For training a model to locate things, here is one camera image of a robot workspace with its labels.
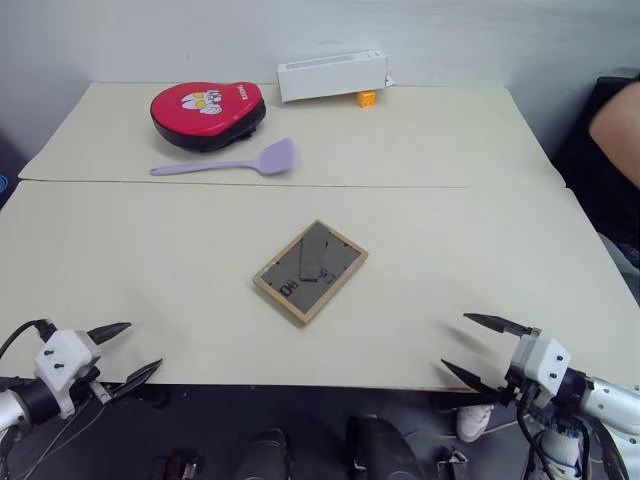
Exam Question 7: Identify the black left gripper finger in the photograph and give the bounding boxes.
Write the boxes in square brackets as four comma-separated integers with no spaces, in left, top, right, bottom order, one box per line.
[91,321,133,345]
[106,357,165,402]

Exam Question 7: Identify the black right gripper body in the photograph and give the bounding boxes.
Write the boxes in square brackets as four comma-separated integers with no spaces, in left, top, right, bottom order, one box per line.
[497,327,547,409]

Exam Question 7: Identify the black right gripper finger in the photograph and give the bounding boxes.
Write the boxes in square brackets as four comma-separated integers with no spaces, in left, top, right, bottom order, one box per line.
[439,357,504,402]
[462,312,534,338]

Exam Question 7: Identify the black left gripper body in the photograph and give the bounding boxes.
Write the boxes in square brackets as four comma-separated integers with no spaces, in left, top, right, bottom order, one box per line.
[73,329,114,406]

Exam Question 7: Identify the white sneaker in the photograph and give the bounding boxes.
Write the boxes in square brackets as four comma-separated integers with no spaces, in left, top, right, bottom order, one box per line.
[455,403,496,444]

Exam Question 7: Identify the person's grey trousers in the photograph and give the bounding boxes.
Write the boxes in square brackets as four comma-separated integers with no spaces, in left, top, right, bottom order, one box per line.
[597,231,640,302]

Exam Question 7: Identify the purple silicone spatula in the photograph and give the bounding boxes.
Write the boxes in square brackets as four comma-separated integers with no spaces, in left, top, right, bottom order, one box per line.
[149,137,302,178]

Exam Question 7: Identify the red black boxing pad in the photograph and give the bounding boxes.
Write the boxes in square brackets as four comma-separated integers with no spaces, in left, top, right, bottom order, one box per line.
[150,80,267,153]

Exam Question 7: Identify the long white cardboard box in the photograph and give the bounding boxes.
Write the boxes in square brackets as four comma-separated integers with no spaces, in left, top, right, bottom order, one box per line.
[276,49,397,104]

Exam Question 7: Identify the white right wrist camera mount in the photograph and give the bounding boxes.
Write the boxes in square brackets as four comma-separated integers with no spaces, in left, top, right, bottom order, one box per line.
[506,333,573,402]

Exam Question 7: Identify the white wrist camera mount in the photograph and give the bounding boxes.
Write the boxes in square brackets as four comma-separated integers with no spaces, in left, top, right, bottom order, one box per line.
[506,333,573,402]
[33,328,104,419]

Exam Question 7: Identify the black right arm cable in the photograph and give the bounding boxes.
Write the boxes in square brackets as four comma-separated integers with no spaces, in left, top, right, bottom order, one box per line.
[516,399,617,480]

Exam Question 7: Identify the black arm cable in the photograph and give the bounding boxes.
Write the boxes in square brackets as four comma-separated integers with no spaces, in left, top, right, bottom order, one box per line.
[516,399,617,480]
[0,318,57,362]

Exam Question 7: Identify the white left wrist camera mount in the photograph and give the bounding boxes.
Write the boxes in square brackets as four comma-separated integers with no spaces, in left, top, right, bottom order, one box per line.
[33,328,104,419]

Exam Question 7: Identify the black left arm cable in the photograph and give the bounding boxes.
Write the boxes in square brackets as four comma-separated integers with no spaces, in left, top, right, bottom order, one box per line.
[0,318,57,362]

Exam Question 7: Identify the wooden picture frame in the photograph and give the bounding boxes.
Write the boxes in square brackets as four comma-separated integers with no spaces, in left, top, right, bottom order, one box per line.
[251,218,370,328]

